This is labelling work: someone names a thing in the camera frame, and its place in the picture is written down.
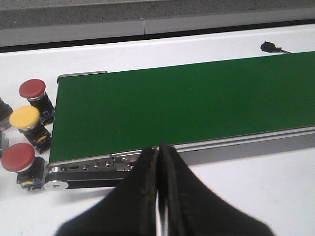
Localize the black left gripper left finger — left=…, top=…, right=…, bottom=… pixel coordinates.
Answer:
left=56, top=147, right=157, bottom=236

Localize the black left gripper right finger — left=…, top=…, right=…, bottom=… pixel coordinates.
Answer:
left=157, top=142, right=273, bottom=236

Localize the yellow mushroom push button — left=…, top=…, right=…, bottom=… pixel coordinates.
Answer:
left=9, top=106, right=51, bottom=154

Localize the red mushroom push button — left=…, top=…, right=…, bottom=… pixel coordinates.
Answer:
left=1, top=143, right=45, bottom=191
left=19, top=79, right=55, bottom=125

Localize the green conveyor belt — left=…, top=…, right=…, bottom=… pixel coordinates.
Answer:
left=49, top=52, right=315, bottom=164

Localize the black push button part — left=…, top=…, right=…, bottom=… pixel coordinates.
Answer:
left=0, top=99, right=13, bottom=132

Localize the grey speckled stone counter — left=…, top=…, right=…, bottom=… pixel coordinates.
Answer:
left=0, top=0, right=315, bottom=52

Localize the aluminium conveyor frame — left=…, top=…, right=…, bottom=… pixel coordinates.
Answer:
left=43, top=70, right=315, bottom=191

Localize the black cable connector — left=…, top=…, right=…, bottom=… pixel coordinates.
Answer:
left=260, top=41, right=291, bottom=54

